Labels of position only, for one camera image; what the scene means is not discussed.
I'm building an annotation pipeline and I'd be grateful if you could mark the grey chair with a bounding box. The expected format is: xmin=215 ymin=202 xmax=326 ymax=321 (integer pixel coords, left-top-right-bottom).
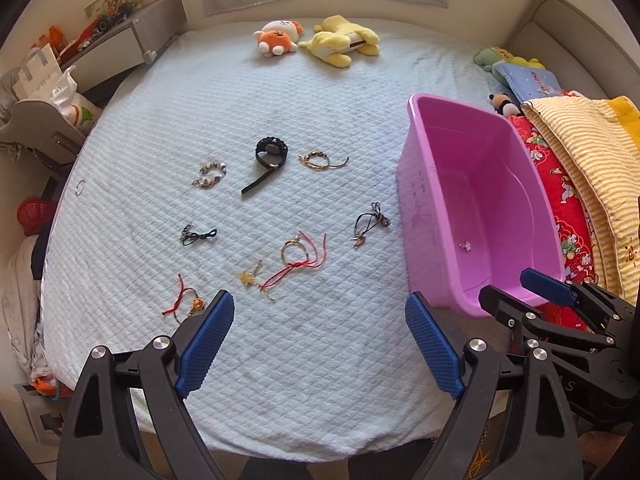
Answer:
xmin=1 ymin=70 xmax=87 ymax=165

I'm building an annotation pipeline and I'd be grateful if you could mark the orange white plush toy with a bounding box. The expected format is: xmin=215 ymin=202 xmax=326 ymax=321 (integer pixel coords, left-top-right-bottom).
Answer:
xmin=254 ymin=20 xmax=304 ymax=58

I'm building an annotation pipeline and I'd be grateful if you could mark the grey beaded bracelet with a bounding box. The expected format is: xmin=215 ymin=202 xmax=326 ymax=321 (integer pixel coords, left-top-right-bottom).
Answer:
xmin=191 ymin=160 xmax=228 ymax=190

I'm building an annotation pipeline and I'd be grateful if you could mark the small gold flower charm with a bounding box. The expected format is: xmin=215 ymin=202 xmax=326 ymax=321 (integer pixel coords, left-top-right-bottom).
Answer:
xmin=459 ymin=240 xmax=472 ymax=252

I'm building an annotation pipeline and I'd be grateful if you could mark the red string orange bead bracelet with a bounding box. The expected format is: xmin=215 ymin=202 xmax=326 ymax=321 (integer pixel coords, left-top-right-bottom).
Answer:
xmin=160 ymin=273 xmax=206 ymax=322

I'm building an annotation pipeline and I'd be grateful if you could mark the dark blue cord bracelet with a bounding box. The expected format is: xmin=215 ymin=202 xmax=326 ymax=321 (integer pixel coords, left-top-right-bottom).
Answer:
xmin=179 ymin=223 xmax=219 ymax=247

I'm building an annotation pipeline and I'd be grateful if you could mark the blue small pillow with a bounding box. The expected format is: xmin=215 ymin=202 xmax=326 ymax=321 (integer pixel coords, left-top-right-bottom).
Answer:
xmin=492 ymin=62 xmax=564 ymax=102

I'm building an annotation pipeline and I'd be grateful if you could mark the black cord charm bracelet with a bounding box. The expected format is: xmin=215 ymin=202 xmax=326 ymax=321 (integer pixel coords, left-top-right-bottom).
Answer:
xmin=351 ymin=201 xmax=393 ymax=250

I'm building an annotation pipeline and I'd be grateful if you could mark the green yellow plush toy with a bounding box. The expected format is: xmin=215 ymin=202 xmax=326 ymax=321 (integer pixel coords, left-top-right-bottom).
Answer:
xmin=473 ymin=47 xmax=544 ymax=72

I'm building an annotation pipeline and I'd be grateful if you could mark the grey bedside cabinet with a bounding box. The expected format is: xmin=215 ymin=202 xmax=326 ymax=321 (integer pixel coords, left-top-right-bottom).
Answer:
xmin=64 ymin=0 xmax=186 ymax=93

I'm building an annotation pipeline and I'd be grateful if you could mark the black wrist watch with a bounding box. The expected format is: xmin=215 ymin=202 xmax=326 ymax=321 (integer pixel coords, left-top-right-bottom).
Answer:
xmin=241 ymin=136 xmax=288 ymax=195

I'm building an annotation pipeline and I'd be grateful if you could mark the gold flower charm chain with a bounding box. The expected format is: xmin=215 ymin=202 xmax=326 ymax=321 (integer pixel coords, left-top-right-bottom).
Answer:
xmin=237 ymin=259 xmax=278 ymax=304

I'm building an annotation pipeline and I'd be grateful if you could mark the red string gold ring bracelet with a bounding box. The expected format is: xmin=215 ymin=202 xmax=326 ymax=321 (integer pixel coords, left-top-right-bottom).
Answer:
xmin=256 ymin=231 xmax=329 ymax=292

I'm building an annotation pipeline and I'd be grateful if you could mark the yellow striped blanket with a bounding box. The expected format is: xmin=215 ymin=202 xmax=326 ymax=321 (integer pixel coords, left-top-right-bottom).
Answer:
xmin=522 ymin=96 xmax=639 ymax=304

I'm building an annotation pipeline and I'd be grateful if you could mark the red mesh ball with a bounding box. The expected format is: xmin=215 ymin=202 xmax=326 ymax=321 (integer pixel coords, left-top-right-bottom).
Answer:
xmin=16 ymin=197 xmax=58 ymax=236

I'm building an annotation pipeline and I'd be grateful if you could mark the purple plastic bin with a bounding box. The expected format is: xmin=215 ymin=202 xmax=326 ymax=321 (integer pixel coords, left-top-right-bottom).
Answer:
xmin=396 ymin=94 xmax=564 ymax=318

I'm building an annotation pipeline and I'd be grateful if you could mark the white quilted bed cover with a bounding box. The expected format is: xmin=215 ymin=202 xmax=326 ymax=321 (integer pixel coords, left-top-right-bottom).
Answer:
xmin=41 ymin=20 xmax=492 ymax=463

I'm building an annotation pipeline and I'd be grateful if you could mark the red patterned quilt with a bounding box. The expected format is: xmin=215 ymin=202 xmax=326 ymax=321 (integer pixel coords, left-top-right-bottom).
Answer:
xmin=506 ymin=114 xmax=599 ymax=331

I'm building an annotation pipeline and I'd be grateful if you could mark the panda plush toy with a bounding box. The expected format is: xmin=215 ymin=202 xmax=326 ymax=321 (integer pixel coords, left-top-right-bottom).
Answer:
xmin=488 ymin=93 xmax=523 ymax=118

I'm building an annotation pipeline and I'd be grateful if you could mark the white paper bag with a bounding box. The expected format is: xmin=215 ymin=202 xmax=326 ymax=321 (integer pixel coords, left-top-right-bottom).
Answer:
xmin=13 ymin=44 xmax=62 ymax=101

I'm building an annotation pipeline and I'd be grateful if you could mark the multicolour woven bead bracelet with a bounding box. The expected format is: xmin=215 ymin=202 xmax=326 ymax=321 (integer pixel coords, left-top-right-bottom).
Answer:
xmin=297 ymin=149 xmax=350 ymax=172

